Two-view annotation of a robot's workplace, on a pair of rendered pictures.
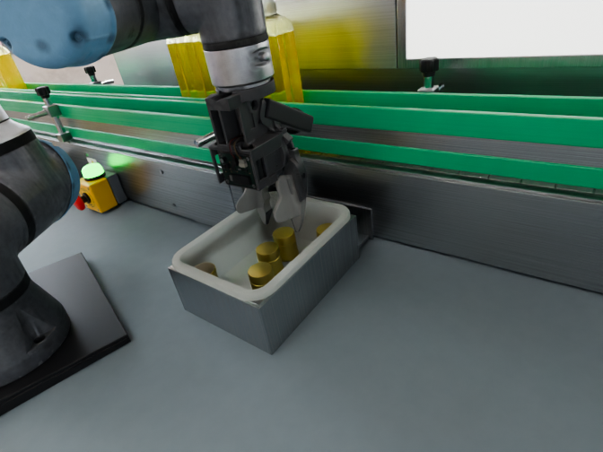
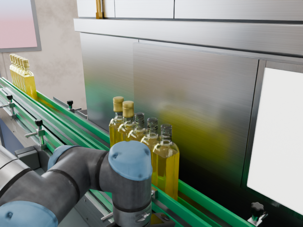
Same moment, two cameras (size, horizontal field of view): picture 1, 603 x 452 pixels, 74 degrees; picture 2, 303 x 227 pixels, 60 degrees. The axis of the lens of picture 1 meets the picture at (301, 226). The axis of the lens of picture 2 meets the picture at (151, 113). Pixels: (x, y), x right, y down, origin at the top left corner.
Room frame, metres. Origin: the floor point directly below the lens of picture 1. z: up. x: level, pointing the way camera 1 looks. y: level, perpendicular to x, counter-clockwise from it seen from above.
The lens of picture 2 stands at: (0.10, -0.06, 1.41)
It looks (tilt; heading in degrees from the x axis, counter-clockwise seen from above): 21 degrees down; 8
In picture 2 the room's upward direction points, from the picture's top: straight up
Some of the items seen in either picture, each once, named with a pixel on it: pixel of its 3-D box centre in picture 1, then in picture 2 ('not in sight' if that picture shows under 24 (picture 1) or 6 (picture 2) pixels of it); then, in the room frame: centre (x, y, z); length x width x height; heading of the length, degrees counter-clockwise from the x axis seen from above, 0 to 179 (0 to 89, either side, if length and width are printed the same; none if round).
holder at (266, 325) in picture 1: (282, 252); not in sight; (0.50, 0.04, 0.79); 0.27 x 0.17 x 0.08; 139
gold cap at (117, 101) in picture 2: not in sight; (118, 104); (0.88, 0.16, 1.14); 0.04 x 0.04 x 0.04
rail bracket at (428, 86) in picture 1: (432, 99); (258, 224); (0.62, -0.24, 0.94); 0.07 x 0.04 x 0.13; 139
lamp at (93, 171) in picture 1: (92, 170); not in sight; (0.86, 0.44, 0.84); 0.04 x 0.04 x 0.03
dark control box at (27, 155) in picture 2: not in sight; (27, 159); (1.05, 0.65, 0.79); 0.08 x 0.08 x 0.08; 49
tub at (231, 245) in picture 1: (269, 256); not in sight; (0.48, 0.05, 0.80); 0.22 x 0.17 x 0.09; 139
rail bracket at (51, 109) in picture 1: (44, 118); (35, 136); (0.99, 0.56, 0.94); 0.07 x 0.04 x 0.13; 139
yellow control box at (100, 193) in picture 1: (100, 192); not in sight; (0.86, 0.44, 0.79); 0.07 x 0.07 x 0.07; 49
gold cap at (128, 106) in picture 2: not in sight; (128, 109); (0.84, 0.12, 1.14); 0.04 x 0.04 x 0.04
